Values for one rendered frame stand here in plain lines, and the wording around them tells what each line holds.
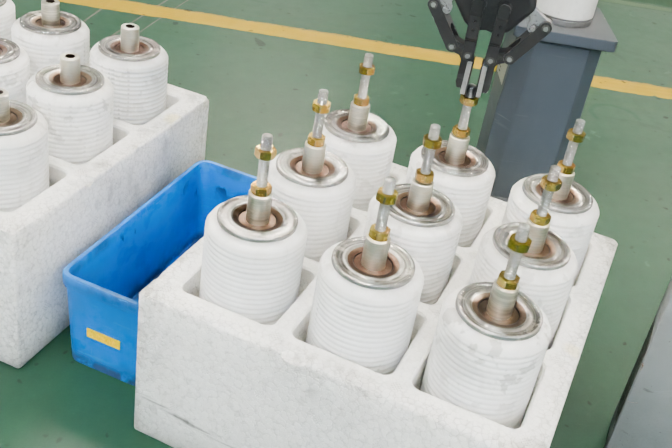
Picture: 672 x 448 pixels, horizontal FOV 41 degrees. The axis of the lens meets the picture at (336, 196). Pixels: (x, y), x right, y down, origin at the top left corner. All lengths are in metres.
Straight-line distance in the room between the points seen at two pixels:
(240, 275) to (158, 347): 0.12
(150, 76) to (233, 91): 0.53
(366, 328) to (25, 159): 0.40
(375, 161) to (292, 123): 0.57
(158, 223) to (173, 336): 0.29
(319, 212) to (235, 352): 0.17
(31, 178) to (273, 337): 0.32
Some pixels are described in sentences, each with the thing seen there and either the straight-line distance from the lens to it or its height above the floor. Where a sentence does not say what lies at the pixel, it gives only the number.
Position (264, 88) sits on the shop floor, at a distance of 1.69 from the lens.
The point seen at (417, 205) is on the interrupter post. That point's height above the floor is 0.26.
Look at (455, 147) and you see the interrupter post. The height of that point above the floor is 0.27.
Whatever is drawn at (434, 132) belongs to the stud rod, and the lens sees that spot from 0.86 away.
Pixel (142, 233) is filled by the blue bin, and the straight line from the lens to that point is 1.11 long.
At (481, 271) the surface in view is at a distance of 0.88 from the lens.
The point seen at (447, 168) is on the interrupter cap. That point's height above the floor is 0.25.
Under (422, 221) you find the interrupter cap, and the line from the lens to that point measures 0.88.
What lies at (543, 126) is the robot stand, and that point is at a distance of 1.38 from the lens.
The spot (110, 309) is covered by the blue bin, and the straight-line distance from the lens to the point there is 0.98.
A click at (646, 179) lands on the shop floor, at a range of 1.67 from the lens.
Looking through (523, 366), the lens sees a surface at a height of 0.23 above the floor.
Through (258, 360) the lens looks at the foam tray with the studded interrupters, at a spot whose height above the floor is 0.16.
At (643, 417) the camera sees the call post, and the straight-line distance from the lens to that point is 1.03.
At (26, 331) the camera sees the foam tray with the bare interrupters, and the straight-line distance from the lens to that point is 1.03.
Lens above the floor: 0.72
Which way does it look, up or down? 31 degrees down
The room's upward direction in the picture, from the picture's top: 10 degrees clockwise
